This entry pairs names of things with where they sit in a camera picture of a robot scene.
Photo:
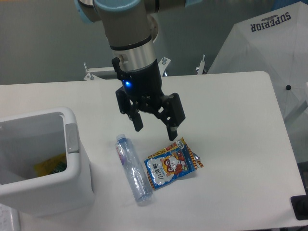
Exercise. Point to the white trash can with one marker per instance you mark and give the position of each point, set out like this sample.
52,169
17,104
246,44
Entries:
30,138

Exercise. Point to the clear crushed plastic bottle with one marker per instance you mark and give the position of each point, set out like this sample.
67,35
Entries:
136,176

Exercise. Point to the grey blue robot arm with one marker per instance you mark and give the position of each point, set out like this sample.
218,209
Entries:
130,38

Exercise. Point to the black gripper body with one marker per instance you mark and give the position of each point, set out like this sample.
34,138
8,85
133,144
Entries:
142,86

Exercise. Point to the yellow wrapper in can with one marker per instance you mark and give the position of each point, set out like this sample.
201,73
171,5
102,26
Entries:
53,165

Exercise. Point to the black device at edge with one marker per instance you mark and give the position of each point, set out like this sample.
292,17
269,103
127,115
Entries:
300,206

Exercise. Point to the blue snack bag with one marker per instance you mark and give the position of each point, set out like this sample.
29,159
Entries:
170,163

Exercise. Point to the white Superior umbrella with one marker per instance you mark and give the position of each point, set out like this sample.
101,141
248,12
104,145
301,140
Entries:
276,43

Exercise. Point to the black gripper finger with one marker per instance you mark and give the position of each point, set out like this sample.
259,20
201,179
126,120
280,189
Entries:
131,109
170,111

